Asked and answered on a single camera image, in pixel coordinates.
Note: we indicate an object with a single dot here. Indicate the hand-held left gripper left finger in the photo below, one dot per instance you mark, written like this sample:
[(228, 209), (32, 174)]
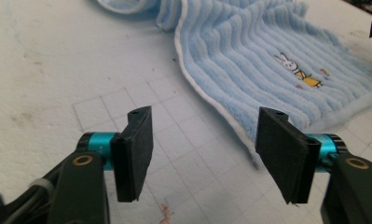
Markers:
[(134, 155)]

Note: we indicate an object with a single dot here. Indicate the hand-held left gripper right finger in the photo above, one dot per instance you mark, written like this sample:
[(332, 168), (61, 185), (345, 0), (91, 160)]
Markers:
[(283, 149)]

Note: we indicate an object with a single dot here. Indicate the light blue striped towel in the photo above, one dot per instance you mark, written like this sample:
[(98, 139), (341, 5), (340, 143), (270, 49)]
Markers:
[(252, 46)]

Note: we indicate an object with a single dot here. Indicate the white foam mat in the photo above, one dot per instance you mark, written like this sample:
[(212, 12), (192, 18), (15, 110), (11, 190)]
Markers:
[(50, 62)]

